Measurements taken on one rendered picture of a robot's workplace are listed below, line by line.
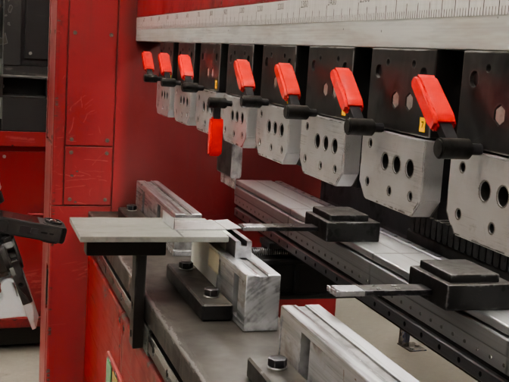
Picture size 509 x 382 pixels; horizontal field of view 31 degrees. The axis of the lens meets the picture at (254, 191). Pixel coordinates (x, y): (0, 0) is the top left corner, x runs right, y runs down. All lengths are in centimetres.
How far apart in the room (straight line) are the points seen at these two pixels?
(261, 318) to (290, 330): 22
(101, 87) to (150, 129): 17
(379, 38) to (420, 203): 21
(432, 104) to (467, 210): 10
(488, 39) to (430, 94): 7
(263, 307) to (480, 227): 76
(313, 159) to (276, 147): 15
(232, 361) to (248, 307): 16
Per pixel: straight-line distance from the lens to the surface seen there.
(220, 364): 137
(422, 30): 93
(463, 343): 140
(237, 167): 167
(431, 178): 91
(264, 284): 152
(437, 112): 82
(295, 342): 129
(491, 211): 80
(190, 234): 165
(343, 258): 179
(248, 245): 162
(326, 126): 114
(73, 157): 253
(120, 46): 252
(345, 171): 109
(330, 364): 118
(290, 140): 127
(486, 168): 80
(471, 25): 85
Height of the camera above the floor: 132
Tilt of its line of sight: 8 degrees down
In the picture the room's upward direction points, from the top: 4 degrees clockwise
